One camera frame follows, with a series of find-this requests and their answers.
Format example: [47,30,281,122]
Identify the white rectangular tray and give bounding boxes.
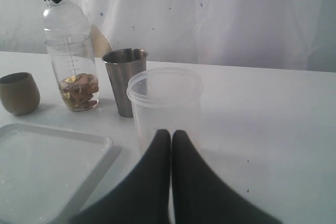
[1,123,113,223]

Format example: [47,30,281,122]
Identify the clear dome strainer lid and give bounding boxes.
[43,0,90,46]

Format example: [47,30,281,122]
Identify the stainless steel cup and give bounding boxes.
[102,48,148,118]

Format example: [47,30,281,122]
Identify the gold coins and brown blocks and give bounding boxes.
[58,73,99,111]

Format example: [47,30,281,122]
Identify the brown wooden cup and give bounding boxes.
[1,72,40,116]

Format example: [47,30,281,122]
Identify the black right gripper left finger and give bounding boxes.
[69,129,171,223]

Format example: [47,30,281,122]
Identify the translucent plastic container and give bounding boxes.
[127,67,204,154]

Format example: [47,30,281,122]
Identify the clear plastic measuring tumbler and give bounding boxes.
[46,35,99,112]

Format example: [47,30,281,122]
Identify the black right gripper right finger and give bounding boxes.
[171,130,281,223]

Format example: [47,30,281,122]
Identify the white backdrop sheet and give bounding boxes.
[0,0,336,72]

